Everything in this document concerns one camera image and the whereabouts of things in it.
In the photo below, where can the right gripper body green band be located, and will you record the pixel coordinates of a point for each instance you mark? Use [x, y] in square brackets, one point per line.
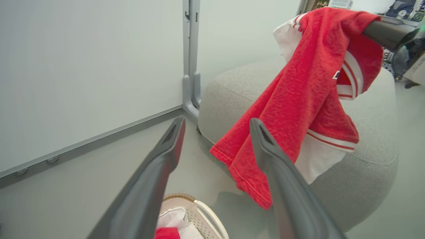
[410, 53]

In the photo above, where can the grey partition post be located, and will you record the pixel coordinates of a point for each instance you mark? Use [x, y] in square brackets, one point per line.
[191, 49]

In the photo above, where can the red clothing item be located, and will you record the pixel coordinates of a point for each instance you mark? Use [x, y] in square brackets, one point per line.
[167, 233]

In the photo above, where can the red and white shirt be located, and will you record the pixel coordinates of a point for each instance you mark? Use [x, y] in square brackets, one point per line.
[298, 99]

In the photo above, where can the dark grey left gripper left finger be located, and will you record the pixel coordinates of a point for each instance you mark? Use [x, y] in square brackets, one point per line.
[146, 196]

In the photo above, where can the white clothing item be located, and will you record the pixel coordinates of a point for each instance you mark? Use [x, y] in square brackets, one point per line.
[172, 217]

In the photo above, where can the dark grey pointed left gripper right finger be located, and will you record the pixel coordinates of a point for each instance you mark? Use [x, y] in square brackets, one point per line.
[388, 33]

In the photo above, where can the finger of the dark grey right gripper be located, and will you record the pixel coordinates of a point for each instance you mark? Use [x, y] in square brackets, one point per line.
[292, 199]

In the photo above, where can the grey fabric round seat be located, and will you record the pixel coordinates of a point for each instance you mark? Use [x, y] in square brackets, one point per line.
[368, 132]

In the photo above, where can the round metal partition foot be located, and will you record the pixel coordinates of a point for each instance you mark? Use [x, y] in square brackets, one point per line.
[52, 159]
[21, 171]

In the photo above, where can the white background box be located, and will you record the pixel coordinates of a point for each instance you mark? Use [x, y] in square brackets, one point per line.
[340, 3]

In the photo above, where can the dark blue background garment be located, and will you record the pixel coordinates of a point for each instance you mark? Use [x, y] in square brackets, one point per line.
[400, 8]

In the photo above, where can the grey partition base rail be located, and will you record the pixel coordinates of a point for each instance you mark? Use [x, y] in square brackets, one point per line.
[83, 146]

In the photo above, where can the white plastic laundry basket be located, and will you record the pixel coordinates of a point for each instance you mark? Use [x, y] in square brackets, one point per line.
[206, 219]

